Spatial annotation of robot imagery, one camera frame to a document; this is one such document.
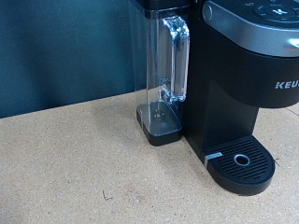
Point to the clear Keurig water tank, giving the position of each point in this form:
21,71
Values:
159,62

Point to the black Keurig drip tray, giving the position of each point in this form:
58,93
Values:
249,174

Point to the black Keurig coffee machine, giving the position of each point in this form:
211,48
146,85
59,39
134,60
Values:
227,87

